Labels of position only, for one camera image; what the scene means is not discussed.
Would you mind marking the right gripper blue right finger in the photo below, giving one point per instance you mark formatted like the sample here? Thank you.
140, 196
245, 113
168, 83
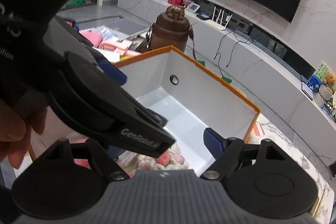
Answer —
226, 153

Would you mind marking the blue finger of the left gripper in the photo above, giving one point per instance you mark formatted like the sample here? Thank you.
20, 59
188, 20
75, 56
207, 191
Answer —
105, 61

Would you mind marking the brown water bottle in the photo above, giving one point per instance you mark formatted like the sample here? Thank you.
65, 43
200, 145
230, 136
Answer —
171, 28

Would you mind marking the orange white storage box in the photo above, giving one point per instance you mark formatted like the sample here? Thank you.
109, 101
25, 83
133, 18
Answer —
191, 98

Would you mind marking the crochet bunny doll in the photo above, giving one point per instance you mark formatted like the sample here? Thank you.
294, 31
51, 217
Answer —
172, 159

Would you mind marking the green white tote bag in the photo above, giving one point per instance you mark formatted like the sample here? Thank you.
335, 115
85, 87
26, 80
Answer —
224, 78

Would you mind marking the brown teddy bear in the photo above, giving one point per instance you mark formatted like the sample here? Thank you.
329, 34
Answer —
329, 82

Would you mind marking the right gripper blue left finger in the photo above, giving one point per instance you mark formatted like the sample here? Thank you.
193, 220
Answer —
102, 163

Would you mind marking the white wifi router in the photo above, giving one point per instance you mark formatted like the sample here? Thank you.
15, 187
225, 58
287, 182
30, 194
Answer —
220, 22

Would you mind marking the person's left hand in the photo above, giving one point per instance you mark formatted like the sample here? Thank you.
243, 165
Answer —
17, 125

